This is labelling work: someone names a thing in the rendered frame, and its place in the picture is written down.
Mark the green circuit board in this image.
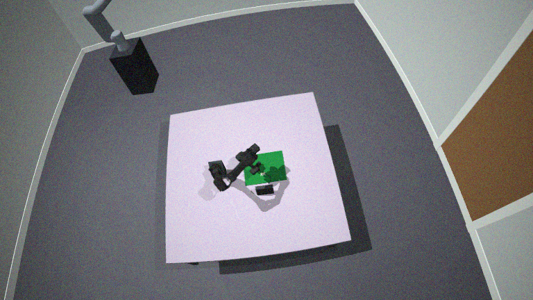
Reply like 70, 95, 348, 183
244, 151, 287, 186

